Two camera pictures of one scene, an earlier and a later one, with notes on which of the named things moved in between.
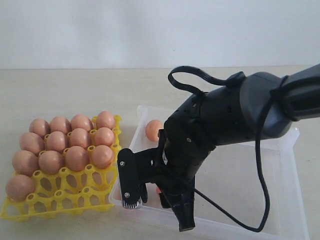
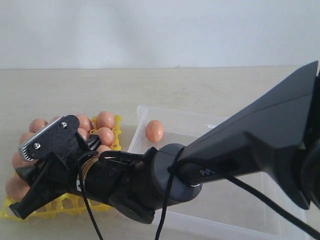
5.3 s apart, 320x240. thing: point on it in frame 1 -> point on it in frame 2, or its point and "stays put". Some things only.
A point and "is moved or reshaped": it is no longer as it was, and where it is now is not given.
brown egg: [105, 119] stays put
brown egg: [18, 187] stays put
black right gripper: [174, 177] -> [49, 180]
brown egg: [59, 123] is moved or reshaped
